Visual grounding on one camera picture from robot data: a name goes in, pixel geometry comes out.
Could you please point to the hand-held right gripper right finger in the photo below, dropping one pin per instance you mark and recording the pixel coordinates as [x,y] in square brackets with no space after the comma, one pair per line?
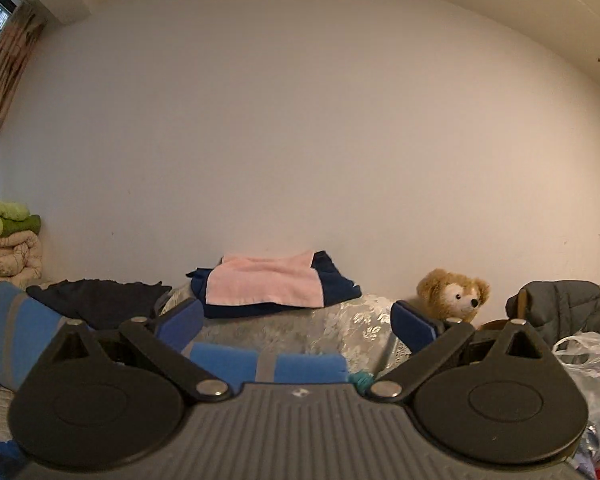
[414,327]

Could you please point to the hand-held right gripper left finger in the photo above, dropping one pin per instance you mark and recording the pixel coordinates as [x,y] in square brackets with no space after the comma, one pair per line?
[180,322]

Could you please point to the brown teddy bear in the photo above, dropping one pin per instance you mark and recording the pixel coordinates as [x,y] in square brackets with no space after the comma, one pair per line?
[452,295]

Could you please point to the teal cloth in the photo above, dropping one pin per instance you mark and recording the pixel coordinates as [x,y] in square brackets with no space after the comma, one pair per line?
[362,380]

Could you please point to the black garment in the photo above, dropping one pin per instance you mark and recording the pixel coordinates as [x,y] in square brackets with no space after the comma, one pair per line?
[105,300]

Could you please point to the wooden chair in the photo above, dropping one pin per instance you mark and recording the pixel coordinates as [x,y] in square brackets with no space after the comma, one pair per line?
[495,324]

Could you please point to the folded navy garment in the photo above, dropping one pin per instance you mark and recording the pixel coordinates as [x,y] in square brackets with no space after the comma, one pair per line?
[337,280]

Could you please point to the pink towel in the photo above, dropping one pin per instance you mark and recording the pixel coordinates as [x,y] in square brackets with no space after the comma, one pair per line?
[265,282]

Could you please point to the blue pillow with grey stripes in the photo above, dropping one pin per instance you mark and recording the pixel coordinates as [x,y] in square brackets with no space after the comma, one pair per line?
[300,367]
[25,335]

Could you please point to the grey padded jacket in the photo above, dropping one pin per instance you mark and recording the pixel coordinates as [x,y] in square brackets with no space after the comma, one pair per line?
[565,305]

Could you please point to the beige quilt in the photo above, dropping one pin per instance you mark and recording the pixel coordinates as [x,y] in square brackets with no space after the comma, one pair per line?
[7,265]

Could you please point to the clear plastic bag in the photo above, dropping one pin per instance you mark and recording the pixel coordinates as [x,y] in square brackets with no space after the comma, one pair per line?
[592,375]

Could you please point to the green blanket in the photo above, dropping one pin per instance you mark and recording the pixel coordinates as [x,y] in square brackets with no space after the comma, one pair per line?
[5,217]

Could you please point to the beige curtain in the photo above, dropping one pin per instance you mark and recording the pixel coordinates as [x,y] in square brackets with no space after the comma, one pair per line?
[7,75]

